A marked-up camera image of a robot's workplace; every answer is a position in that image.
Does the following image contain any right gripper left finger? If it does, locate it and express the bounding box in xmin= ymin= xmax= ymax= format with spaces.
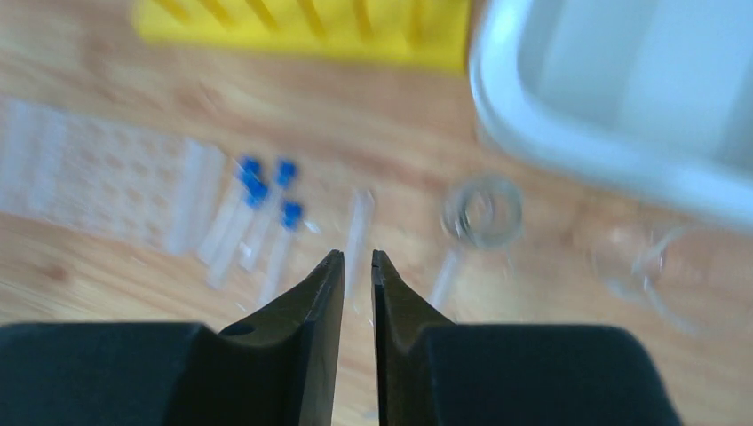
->
xmin=1 ymin=250 xmax=345 ymax=425

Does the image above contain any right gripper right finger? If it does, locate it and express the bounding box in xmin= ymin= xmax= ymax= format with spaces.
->
xmin=371 ymin=250 xmax=681 ymax=425

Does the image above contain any blue capped tube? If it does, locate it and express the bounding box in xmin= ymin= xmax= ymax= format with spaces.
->
xmin=258 ymin=200 xmax=304 ymax=306
xmin=196 ymin=154 xmax=261 ymax=264
xmin=240 ymin=157 xmax=297 ymax=272
xmin=206 ymin=177 xmax=268 ymax=288

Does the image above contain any yellow test tube rack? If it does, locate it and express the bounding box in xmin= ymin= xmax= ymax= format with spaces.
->
xmin=132 ymin=0 xmax=473 ymax=73

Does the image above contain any grey plastic bin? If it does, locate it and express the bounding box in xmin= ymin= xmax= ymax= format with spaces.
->
xmin=469 ymin=1 xmax=752 ymax=229

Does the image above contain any small glass flask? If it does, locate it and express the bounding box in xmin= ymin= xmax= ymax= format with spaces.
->
xmin=441 ymin=174 xmax=523 ymax=249

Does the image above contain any clear test tube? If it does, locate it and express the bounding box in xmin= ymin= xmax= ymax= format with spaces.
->
xmin=344 ymin=189 xmax=375 ymax=298
xmin=428 ymin=247 xmax=464 ymax=311

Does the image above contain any small glass beaker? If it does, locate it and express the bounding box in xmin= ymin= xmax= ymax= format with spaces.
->
xmin=590 ymin=221 xmax=702 ymax=336

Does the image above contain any clear plastic tube rack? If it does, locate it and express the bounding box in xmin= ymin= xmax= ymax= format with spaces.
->
xmin=1 ymin=97 xmax=226 ymax=255

